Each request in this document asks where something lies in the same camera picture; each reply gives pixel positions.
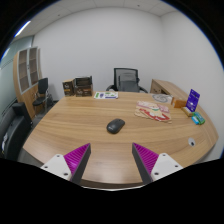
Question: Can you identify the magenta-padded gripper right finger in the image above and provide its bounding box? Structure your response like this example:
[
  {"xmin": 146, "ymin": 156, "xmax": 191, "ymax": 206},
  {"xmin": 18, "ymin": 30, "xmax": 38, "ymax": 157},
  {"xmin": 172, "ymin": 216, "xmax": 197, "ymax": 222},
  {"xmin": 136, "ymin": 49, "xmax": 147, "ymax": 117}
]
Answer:
[{"xmin": 132, "ymin": 142, "xmax": 184, "ymax": 185}]

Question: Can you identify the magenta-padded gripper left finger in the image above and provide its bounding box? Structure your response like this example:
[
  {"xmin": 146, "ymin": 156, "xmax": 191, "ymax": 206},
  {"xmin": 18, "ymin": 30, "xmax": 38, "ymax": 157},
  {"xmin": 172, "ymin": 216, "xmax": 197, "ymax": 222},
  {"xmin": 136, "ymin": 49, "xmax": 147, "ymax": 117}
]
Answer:
[{"xmin": 40, "ymin": 143, "xmax": 92, "ymax": 185}]

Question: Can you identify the black computer mouse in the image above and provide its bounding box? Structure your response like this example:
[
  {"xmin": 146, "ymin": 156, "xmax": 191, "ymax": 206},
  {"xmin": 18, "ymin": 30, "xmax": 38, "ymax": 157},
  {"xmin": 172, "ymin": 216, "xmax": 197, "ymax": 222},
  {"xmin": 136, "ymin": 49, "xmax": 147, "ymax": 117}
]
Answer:
[{"xmin": 106, "ymin": 118, "xmax": 126, "ymax": 135}]

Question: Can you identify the pink cartoon print mouse pad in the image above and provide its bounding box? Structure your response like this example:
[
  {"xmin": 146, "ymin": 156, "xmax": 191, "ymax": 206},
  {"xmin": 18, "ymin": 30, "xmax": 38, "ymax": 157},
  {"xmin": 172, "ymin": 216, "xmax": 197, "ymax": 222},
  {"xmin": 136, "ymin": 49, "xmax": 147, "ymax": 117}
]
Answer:
[{"xmin": 134, "ymin": 100, "xmax": 172, "ymax": 124}]

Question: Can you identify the round grey mat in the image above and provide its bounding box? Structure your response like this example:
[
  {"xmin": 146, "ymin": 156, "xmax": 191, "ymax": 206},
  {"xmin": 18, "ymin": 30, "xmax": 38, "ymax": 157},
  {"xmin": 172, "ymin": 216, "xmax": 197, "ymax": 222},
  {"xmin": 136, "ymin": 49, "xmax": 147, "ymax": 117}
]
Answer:
[{"xmin": 152, "ymin": 93, "xmax": 173, "ymax": 105}]

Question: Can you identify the yellow flat box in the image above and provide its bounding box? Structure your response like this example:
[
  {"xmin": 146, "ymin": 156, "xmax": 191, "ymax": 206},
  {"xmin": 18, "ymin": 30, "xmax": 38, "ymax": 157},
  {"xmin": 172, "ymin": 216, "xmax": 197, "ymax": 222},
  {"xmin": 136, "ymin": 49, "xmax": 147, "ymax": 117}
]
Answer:
[{"xmin": 181, "ymin": 106, "xmax": 196, "ymax": 118}]

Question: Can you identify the orange cardboard box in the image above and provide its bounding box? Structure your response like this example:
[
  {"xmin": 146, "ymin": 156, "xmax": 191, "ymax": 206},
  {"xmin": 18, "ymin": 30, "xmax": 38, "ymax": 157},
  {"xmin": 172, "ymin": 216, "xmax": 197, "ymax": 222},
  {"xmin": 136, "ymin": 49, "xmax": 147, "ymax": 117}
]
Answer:
[{"xmin": 171, "ymin": 96, "xmax": 188, "ymax": 109}]

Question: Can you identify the green flat box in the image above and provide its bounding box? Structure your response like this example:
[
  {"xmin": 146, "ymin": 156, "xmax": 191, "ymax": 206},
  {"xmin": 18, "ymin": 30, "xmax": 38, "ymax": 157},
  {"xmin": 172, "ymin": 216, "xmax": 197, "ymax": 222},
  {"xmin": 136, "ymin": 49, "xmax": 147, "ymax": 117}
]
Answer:
[{"xmin": 194, "ymin": 111, "xmax": 206, "ymax": 126}]

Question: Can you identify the black leather armchair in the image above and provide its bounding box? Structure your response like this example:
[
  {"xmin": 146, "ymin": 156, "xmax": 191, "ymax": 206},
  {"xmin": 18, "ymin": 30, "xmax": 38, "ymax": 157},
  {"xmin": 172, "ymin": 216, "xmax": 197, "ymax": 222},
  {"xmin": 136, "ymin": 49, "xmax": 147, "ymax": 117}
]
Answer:
[{"xmin": 0, "ymin": 102, "xmax": 33, "ymax": 161}]

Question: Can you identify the white and green leaflet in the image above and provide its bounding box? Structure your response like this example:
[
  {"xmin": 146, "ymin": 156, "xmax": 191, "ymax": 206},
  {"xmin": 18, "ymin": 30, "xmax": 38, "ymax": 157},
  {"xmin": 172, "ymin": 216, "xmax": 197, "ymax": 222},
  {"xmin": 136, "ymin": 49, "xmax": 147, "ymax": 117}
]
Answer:
[{"xmin": 93, "ymin": 91, "xmax": 119, "ymax": 100}]

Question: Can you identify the small brown cardboard box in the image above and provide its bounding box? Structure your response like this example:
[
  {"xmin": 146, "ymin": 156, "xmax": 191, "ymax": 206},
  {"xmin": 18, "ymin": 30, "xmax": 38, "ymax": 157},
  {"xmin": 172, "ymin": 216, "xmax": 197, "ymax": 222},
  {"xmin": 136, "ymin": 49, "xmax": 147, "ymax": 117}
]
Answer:
[{"xmin": 62, "ymin": 79, "xmax": 76, "ymax": 97}]

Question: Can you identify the large brown cardboard box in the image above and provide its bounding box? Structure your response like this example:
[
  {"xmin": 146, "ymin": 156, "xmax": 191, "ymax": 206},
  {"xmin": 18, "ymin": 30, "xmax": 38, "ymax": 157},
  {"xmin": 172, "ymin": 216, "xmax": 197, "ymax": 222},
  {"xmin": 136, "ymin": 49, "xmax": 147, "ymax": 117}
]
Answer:
[{"xmin": 73, "ymin": 75, "xmax": 94, "ymax": 98}]

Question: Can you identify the purple standing sign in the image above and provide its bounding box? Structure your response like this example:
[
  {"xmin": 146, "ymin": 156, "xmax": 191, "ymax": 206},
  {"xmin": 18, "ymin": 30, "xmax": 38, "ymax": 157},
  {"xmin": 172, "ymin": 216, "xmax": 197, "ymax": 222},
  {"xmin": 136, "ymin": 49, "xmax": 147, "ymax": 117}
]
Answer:
[{"xmin": 185, "ymin": 88, "xmax": 201, "ymax": 113}]

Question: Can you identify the small black chair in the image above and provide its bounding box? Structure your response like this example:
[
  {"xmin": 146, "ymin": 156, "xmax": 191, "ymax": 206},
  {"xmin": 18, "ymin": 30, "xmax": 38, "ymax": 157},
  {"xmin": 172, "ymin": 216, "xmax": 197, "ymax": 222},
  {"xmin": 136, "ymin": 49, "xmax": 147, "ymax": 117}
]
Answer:
[{"xmin": 32, "ymin": 77, "xmax": 54, "ymax": 108}]

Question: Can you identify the black mesh office chair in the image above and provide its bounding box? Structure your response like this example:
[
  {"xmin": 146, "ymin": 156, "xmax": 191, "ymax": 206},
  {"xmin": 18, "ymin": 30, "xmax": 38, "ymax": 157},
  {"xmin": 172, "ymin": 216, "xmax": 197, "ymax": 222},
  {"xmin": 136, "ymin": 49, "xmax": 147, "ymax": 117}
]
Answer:
[{"xmin": 105, "ymin": 67, "xmax": 149, "ymax": 94}]

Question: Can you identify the wooden shelf unit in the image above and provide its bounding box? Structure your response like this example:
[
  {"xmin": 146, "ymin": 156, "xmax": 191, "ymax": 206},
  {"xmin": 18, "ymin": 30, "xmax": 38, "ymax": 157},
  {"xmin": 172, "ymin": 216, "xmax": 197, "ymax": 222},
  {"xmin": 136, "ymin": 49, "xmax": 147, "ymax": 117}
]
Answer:
[{"xmin": 13, "ymin": 46, "xmax": 43, "ymax": 119}]

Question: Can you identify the long ceiling light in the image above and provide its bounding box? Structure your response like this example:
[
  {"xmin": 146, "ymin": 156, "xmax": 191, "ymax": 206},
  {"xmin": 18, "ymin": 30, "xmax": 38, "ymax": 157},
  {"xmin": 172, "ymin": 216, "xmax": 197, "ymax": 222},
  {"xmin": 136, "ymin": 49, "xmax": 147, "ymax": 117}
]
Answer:
[{"xmin": 13, "ymin": 20, "xmax": 32, "ymax": 38}]

